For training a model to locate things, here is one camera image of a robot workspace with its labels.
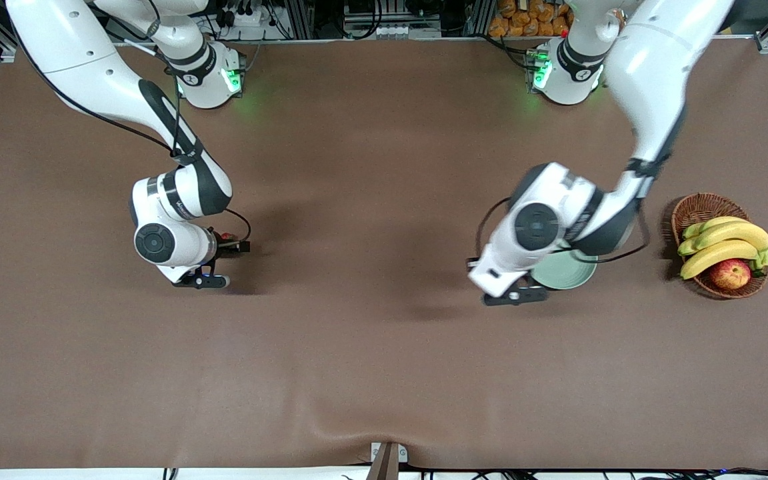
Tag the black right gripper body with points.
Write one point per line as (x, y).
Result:
(232, 247)

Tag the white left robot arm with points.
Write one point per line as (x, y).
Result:
(650, 60)

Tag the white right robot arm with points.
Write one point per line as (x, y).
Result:
(77, 60)

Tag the light green round plate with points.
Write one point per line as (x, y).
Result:
(567, 274)

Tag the brown table cover cloth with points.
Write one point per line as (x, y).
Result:
(357, 333)

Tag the grey base box green light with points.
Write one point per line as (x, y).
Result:
(234, 76)
(537, 70)

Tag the yellow banana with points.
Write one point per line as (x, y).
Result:
(690, 230)
(717, 253)
(685, 247)
(737, 233)

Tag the table edge clamp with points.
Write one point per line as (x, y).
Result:
(387, 460)

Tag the brown wicker basket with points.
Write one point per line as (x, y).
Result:
(697, 208)

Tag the white power strip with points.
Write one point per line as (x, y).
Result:
(240, 16)

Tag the pile of brown bread rolls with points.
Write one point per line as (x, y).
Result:
(517, 20)

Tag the white terminal strip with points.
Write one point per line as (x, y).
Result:
(390, 31)

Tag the red yellow apple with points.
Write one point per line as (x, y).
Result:
(730, 274)

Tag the aluminium frame post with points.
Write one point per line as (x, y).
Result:
(480, 16)
(300, 16)

